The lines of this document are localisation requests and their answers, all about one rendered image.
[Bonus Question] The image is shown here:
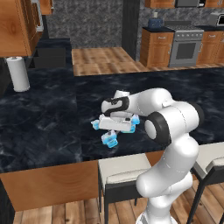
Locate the wooden kitchen island panel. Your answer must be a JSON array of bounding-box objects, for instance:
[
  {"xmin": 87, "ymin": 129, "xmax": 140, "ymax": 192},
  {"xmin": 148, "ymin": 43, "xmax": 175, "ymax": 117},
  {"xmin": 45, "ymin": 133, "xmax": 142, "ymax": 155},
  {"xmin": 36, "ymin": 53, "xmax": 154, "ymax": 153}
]
[{"xmin": 0, "ymin": 150, "xmax": 165, "ymax": 213}]

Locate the black chair with cream seat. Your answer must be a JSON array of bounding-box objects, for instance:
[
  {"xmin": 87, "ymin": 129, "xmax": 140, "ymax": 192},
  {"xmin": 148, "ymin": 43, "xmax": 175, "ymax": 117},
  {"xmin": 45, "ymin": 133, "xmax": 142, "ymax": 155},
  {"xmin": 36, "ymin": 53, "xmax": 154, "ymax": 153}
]
[
  {"xmin": 97, "ymin": 153, "xmax": 153, "ymax": 224},
  {"xmin": 185, "ymin": 141, "xmax": 224, "ymax": 224}
]

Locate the silver cupboard handle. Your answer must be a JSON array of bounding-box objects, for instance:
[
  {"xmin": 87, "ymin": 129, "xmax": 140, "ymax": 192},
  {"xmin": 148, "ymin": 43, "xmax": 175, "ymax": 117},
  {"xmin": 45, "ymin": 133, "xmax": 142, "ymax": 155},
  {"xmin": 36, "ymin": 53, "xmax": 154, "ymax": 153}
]
[{"xmin": 30, "ymin": 0, "xmax": 45, "ymax": 32}]

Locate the silver oven with hob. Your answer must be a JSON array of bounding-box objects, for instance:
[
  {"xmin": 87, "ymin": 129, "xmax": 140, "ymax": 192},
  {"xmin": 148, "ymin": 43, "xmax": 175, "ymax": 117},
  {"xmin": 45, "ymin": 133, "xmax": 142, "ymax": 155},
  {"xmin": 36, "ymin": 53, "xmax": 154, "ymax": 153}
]
[{"xmin": 168, "ymin": 24, "xmax": 206, "ymax": 68}]

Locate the wooden base cupboard run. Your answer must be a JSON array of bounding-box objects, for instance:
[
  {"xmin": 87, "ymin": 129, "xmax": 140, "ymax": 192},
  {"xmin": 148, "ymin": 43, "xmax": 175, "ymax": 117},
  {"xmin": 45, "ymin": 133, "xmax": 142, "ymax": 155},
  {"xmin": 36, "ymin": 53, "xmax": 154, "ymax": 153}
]
[
  {"xmin": 196, "ymin": 25, "xmax": 224, "ymax": 66},
  {"xmin": 139, "ymin": 26, "xmax": 176, "ymax": 68}
]

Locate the silver microwave oven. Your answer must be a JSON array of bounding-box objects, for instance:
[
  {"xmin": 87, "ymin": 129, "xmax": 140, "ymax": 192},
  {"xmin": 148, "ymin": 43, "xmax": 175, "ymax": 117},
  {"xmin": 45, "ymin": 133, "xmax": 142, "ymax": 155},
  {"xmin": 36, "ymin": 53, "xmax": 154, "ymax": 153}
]
[{"xmin": 174, "ymin": 0, "xmax": 202, "ymax": 9}]

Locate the silver toaster oven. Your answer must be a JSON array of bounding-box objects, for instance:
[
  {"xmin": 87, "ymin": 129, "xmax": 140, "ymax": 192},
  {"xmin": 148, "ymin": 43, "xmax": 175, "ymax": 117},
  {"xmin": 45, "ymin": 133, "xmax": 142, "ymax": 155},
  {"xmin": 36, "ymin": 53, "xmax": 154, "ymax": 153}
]
[{"xmin": 207, "ymin": 11, "xmax": 224, "ymax": 28}]

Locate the white paper towel roll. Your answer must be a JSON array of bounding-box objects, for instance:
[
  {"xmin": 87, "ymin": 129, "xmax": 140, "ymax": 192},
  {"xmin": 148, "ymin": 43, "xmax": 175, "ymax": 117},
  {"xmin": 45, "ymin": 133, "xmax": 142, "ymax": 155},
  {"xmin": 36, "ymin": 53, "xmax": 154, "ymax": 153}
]
[{"xmin": 5, "ymin": 55, "xmax": 32, "ymax": 93}]

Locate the blue toaster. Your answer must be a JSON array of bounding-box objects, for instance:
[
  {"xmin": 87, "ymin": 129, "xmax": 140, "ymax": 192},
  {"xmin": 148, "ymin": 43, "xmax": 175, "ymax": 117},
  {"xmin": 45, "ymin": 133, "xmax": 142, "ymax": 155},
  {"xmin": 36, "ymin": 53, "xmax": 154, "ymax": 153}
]
[{"xmin": 147, "ymin": 17, "xmax": 165, "ymax": 30}]

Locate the wooden wall cupboard run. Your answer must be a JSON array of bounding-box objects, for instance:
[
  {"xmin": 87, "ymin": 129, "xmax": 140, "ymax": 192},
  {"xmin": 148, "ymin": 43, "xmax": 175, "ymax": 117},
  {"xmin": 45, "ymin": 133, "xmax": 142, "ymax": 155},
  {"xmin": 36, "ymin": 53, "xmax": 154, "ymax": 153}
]
[{"xmin": 144, "ymin": 0, "xmax": 224, "ymax": 9}]

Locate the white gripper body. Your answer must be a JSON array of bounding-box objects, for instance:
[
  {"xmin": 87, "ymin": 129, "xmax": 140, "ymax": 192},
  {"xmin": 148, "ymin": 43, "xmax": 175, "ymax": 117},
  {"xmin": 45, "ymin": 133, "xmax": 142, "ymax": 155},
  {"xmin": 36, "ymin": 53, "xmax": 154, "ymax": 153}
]
[{"xmin": 97, "ymin": 114, "xmax": 133, "ymax": 132}]

